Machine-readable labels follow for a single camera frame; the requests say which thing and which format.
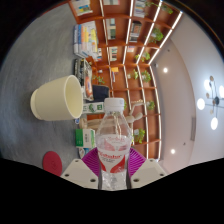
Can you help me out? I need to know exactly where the clear plastic water bottle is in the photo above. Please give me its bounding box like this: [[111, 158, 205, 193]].
[[94, 97, 133, 192]]

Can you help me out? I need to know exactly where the cream ceramic cup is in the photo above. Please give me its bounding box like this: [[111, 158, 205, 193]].
[[29, 74, 84, 122]]

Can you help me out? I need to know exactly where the wooden wall shelf unit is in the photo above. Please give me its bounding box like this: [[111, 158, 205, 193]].
[[68, 0, 184, 161]]

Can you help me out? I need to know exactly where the branched ceiling lamp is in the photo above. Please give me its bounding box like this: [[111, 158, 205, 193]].
[[196, 75, 224, 131]]

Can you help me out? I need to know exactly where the white box with green logo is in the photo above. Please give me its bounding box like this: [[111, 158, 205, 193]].
[[82, 101, 105, 115]]

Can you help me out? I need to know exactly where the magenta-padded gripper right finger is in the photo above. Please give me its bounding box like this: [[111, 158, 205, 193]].
[[127, 147, 167, 190]]

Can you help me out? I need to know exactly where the dark blue chair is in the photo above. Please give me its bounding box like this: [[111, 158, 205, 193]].
[[92, 84, 110, 103]]

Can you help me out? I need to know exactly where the wooden artist mannequin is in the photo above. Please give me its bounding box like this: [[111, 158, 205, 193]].
[[78, 102, 145, 133]]

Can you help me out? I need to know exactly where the dark book stack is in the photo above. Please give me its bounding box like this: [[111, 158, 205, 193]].
[[73, 58, 94, 101]]

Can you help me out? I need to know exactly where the ceiling air vent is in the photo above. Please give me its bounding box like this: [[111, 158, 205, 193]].
[[189, 116, 198, 141]]

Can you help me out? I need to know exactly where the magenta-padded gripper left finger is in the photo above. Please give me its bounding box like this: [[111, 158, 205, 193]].
[[60, 147, 101, 190]]

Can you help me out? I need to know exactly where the green and white carton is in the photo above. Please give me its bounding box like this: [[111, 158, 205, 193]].
[[75, 128, 97, 149]]

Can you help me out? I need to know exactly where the flat round red coaster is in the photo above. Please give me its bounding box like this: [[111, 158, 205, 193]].
[[42, 150, 63, 177]]

